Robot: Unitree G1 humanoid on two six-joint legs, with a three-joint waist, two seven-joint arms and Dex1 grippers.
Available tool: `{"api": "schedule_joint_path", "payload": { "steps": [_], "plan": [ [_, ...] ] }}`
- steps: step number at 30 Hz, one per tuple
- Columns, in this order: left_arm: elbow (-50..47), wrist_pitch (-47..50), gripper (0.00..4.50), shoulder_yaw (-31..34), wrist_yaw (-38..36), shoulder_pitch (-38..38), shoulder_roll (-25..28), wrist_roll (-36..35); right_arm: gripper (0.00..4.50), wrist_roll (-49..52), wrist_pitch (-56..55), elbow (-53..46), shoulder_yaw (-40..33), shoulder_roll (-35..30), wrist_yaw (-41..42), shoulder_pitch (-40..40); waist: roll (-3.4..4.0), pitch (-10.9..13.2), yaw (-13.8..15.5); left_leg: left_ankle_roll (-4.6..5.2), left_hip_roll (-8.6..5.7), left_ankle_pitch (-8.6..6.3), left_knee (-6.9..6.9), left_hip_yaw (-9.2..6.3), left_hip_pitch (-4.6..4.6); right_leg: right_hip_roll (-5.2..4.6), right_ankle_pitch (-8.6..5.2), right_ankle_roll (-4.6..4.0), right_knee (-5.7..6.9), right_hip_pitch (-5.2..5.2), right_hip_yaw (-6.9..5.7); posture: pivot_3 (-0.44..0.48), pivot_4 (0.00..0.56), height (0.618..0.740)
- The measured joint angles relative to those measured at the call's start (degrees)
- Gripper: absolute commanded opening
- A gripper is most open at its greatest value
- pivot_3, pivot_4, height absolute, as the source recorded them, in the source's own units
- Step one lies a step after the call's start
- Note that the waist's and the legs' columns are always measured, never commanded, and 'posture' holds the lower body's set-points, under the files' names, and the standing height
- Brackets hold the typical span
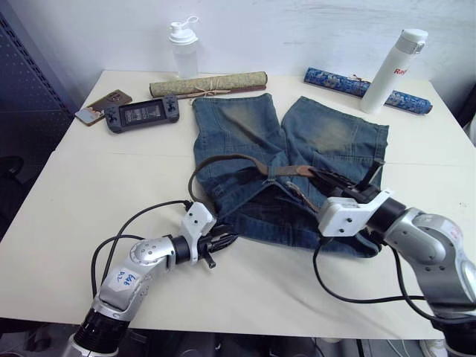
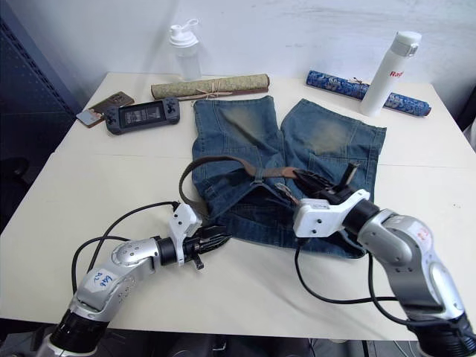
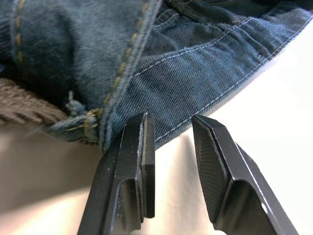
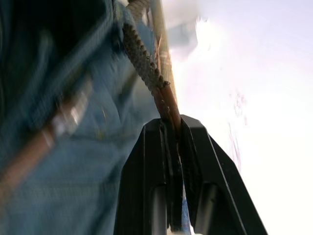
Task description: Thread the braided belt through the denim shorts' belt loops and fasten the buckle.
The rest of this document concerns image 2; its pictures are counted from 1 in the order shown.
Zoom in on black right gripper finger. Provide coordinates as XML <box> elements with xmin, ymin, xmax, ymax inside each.
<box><xmin>294</xmin><ymin>169</ymin><xmax>332</xmax><ymax>191</ymax></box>
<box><xmin>341</xmin><ymin>162</ymin><xmax>361</xmax><ymax>187</ymax></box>

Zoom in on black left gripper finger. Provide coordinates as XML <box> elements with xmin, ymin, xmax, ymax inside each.
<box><xmin>200</xmin><ymin>224</ymin><xmax>228</xmax><ymax>239</ymax></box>
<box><xmin>202</xmin><ymin>236</ymin><xmax>232</xmax><ymax>255</ymax></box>

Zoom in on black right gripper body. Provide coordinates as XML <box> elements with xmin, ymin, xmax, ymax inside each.
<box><xmin>311</xmin><ymin>178</ymin><xmax>351</xmax><ymax>205</ymax></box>

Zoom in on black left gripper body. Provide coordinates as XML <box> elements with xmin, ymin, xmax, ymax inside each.
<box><xmin>183</xmin><ymin>227</ymin><xmax>208</xmax><ymax>272</ymax></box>

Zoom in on brown braided belt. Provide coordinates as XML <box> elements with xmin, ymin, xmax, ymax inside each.
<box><xmin>178</xmin><ymin>155</ymin><xmax>310</xmax><ymax>225</ymax></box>

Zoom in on blue denim shorts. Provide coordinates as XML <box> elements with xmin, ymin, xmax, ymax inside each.
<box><xmin>190</xmin><ymin>95</ymin><xmax>387</xmax><ymax>260</ymax></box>

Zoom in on blue patterned rolled scroll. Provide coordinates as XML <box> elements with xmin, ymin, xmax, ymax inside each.
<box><xmin>305</xmin><ymin>68</ymin><xmax>434</xmax><ymax>118</ymax></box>

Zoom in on white thermos bottle red print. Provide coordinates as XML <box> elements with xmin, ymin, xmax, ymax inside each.
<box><xmin>359</xmin><ymin>30</ymin><xmax>423</xmax><ymax>117</ymax></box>

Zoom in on dark grey handheld game console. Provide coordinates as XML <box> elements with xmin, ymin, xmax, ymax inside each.
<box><xmin>103</xmin><ymin>97</ymin><xmax>182</xmax><ymax>136</ymax></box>

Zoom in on beige rolled scroll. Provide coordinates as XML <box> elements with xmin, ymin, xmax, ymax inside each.
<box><xmin>149</xmin><ymin>72</ymin><xmax>271</xmax><ymax>102</ymax></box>

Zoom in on brown patterned wallet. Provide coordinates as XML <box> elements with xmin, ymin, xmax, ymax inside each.
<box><xmin>89</xmin><ymin>91</ymin><xmax>135</xmax><ymax>115</ymax></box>

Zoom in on small light blue card case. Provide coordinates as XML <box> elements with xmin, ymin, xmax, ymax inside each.
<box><xmin>75</xmin><ymin>108</ymin><xmax>105</xmax><ymax>129</ymax></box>

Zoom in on clear shaker bottle white lid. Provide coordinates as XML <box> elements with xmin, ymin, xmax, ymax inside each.
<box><xmin>169</xmin><ymin>18</ymin><xmax>204</xmax><ymax>82</ymax></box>

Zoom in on dark blue perforated cabinet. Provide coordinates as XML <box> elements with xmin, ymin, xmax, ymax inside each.
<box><xmin>0</xmin><ymin>0</ymin><xmax>87</xmax><ymax>234</ymax></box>

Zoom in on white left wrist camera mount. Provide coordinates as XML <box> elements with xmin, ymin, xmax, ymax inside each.
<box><xmin>169</xmin><ymin>202</ymin><xmax>204</xmax><ymax>267</ymax></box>

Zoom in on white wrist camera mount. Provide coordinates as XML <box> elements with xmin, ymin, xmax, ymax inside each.
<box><xmin>169</xmin><ymin>202</ymin><xmax>204</xmax><ymax>267</ymax></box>
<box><xmin>292</xmin><ymin>188</ymin><xmax>373</xmax><ymax>239</ymax></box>

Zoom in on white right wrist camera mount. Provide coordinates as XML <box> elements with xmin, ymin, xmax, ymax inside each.
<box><xmin>292</xmin><ymin>188</ymin><xmax>373</xmax><ymax>239</ymax></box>

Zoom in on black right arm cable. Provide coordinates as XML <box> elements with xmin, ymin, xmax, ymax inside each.
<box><xmin>295</xmin><ymin>237</ymin><xmax>412</xmax><ymax>332</ymax></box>

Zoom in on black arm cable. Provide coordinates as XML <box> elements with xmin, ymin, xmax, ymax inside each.
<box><xmin>295</xmin><ymin>237</ymin><xmax>412</xmax><ymax>332</ymax></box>
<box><xmin>71</xmin><ymin>200</ymin><xmax>180</xmax><ymax>297</ymax></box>

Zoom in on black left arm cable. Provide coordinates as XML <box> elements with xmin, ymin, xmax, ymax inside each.
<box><xmin>71</xmin><ymin>200</ymin><xmax>180</xmax><ymax>297</ymax></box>

